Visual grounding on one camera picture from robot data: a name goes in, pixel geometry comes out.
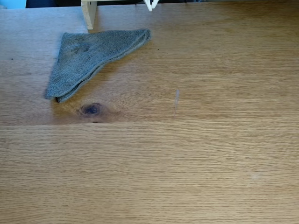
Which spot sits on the light wooden stand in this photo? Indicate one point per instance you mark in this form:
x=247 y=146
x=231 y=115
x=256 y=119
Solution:
x=90 y=14

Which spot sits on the light blue background object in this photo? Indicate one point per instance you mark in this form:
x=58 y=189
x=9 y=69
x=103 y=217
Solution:
x=12 y=3

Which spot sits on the grey terry cloth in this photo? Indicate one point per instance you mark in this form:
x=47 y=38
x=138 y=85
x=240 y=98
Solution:
x=93 y=53

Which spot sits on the dark background object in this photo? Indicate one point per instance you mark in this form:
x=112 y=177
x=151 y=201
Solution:
x=46 y=2

